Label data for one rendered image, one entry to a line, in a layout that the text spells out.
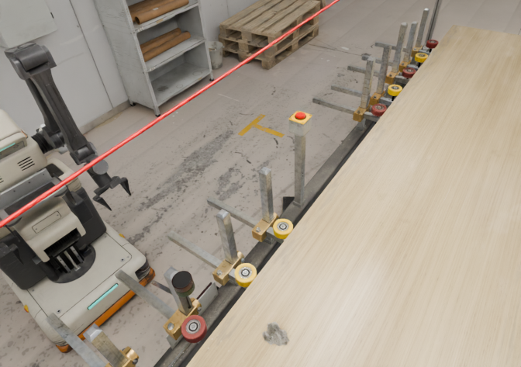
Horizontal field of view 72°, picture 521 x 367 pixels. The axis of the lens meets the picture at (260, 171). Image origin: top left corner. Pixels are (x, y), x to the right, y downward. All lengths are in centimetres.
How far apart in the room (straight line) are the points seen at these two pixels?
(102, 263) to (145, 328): 46
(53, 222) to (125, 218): 109
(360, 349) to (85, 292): 155
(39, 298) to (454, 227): 210
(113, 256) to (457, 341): 181
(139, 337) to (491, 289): 179
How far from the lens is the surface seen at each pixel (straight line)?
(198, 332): 126
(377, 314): 129
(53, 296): 237
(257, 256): 162
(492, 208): 172
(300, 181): 166
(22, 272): 235
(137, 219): 288
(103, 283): 227
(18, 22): 331
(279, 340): 121
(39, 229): 190
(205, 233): 263
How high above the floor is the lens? 204
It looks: 43 degrees down
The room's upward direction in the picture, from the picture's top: 5 degrees counter-clockwise
